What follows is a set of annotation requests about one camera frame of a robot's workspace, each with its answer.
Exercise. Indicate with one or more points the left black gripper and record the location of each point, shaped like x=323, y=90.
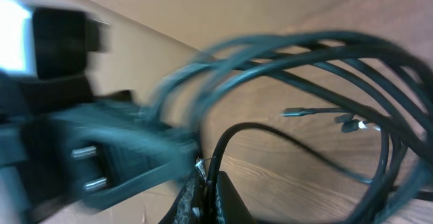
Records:
x=61, y=144

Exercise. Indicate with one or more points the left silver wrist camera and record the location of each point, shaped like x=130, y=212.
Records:
x=45, y=41

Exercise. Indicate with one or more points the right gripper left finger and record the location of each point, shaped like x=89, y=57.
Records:
x=188, y=206

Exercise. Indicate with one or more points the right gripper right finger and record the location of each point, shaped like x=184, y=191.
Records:
x=230, y=209

